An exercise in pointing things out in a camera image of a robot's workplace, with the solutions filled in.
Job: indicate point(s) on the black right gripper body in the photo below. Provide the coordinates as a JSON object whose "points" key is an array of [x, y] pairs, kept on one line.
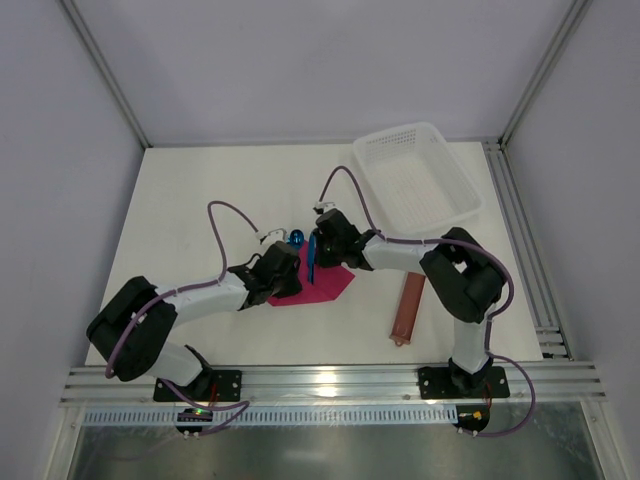
{"points": [[325, 240]]}

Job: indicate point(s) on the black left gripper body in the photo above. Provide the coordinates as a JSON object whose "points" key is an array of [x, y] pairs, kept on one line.
{"points": [[289, 270]]}

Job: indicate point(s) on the pink paper napkin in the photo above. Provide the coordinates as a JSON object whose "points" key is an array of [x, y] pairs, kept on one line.
{"points": [[328, 284]]}

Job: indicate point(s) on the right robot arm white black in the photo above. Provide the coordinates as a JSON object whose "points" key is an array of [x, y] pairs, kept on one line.
{"points": [[467, 283]]}

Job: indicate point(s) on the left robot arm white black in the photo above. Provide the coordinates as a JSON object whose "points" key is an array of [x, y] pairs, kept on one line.
{"points": [[131, 332]]}

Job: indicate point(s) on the white plastic basket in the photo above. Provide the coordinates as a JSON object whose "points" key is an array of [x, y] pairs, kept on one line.
{"points": [[417, 179]]}

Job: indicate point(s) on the brown utensil tray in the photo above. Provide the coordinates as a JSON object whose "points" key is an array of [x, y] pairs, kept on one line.
{"points": [[407, 309]]}

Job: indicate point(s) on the left controller board black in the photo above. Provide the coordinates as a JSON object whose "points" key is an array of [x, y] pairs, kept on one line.
{"points": [[194, 422]]}

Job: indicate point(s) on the controller board black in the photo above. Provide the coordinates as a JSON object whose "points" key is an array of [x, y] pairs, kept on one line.
{"points": [[194, 422], [472, 422]]}

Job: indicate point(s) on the right controller board black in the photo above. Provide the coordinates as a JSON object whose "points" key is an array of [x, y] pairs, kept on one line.
{"points": [[472, 422]]}

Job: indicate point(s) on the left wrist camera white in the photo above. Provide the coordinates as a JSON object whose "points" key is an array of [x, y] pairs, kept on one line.
{"points": [[266, 238]]}

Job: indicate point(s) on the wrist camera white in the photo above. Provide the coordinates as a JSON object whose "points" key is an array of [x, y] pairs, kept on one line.
{"points": [[320, 207], [266, 238]]}

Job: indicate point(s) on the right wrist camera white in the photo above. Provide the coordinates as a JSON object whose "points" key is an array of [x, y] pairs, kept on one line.
{"points": [[320, 207]]}

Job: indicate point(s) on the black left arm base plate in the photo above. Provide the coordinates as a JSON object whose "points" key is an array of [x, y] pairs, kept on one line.
{"points": [[220, 385]]}

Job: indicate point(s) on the white slotted cable duct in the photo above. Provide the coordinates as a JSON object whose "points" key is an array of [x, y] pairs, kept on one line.
{"points": [[296, 415]]}

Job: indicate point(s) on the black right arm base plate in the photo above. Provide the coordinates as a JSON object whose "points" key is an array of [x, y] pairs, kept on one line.
{"points": [[438, 383]]}

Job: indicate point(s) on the right side aluminium rail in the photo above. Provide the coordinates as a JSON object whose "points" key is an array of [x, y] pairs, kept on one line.
{"points": [[536, 285]]}

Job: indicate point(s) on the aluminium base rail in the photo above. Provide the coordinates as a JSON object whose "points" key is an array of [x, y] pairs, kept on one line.
{"points": [[347, 384]]}

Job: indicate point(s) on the left aluminium frame post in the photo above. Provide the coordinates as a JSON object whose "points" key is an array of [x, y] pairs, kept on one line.
{"points": [[81, 29]]}

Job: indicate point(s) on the aluminium frame post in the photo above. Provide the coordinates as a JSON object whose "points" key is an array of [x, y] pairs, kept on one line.
{"points": [[569, 24], [81, 29]]}

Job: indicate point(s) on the right aluminium frame post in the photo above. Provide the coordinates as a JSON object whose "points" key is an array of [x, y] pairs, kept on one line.
{"points": [[569, 24]]}

